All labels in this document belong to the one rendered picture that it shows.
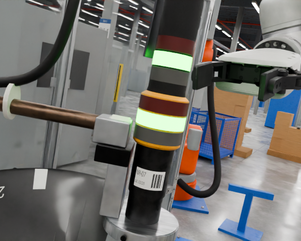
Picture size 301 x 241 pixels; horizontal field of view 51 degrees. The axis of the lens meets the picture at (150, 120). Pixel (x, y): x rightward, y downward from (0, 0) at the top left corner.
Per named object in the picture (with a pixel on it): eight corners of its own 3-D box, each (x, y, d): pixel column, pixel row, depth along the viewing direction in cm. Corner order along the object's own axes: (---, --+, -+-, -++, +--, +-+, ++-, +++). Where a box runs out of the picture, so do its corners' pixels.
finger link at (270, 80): (302, 94, 39) (286, 106, 34) (275, 90, 40) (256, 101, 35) (307, 68, 38) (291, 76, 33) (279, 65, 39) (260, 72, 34)
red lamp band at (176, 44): (154, 47, 26) (156, 32, 26) (155, 50, 29) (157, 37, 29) (194, 55, 26) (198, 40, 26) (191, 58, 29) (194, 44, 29)
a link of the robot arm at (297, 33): (301, 24, 48) (310, 83, 50) (320, 21, 58) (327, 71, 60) (249, 37, 54) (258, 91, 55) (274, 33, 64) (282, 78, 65)
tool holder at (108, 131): (70, 235, 26) (89, 120, 25) (91, 202, 33) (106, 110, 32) (177, 257, 26) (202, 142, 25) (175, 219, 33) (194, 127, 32)
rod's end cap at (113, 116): (108, 115, 27) (131, 119, 27) (112, 112, 29) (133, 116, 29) (104, 137, 28) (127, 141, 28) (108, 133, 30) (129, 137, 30)
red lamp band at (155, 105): (135, 109, 26) (138, 94, 26) (140, 104, 30) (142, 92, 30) (188, 119, 26) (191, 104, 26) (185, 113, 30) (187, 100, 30)
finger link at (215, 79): (245, 79, 46) (235, 86, 41) (214, 75, 48) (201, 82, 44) (248, 59, 45) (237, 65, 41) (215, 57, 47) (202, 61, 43)
